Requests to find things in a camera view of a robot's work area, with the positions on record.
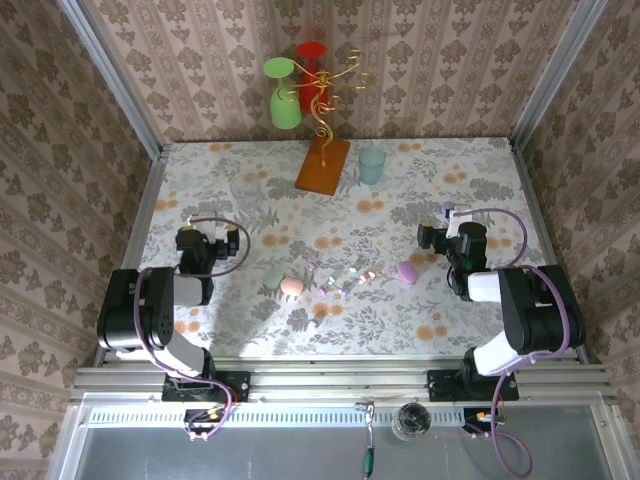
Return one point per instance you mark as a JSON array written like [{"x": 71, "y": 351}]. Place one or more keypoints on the pale lavender earbud case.
[{"x": 446, "y": 206}]

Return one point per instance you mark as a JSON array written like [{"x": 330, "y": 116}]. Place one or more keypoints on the magenta purple earbud case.
[{"x": 407, "y": 272}]

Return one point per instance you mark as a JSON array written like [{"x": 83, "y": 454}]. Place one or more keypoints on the mint green earbud case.
[{"x": 272, "y": 277}]

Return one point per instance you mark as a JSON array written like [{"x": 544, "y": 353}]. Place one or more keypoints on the peach pink earbud case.
[{"x": 291, "y": 286}]

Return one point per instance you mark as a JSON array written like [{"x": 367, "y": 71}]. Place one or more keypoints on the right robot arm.
[{"x": 535, "y": 320}]

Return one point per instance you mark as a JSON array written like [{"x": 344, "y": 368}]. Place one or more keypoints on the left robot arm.
[{"x": 150, "y": 310}]

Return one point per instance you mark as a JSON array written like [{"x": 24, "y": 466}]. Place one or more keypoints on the clear glass cup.
[{"x": 245, "y": 195}]

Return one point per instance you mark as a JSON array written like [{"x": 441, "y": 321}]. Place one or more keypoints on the floral patterned table cover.
[{"x": 400, "y": 310}]

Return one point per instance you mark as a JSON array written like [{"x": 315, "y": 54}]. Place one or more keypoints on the teal plastic cup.
[{"x": 371, "y": 167}]

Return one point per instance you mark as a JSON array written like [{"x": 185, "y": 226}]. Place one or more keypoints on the gold cup tree stand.
[{"x": 322, "y": 167}]

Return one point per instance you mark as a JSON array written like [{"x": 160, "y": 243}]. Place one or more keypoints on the green wine glass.
[{"x": 285, "y": 112}]

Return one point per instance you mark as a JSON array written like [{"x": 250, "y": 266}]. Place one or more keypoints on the clear glass jar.
[{"x": 412, "y": 422}]

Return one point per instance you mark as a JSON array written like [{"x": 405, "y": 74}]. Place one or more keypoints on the grey metal shelf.
[{"x": 250, "y": 455}]

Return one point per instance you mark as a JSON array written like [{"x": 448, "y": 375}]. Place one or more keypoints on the red wine glass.
[{"x": 310, "y": 50}]

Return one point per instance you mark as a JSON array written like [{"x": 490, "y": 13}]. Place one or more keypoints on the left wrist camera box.
[{"x": 205, "y": 225}]

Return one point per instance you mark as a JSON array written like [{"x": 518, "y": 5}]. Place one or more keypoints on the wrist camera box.
[
  {"x": 455, "y": 227},
  {"x": 205, "y": 225}
]

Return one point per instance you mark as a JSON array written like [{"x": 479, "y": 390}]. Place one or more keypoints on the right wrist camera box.
[{"x": 455, "y": 227}]

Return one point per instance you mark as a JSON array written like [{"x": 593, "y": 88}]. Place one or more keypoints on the aluminium side rail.
[
  {"x": 145, "y": 200},
  {"x": 530, "y": 200}
]

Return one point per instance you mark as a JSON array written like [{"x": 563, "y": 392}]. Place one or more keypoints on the wide aluminium base rail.
[{"x": 325, "y": 380}]

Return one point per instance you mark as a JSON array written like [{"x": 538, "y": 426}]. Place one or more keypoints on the aluminium frame post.
[
  {"x": 115, "y": 80},
  {"x": 560, "y": 75}
]

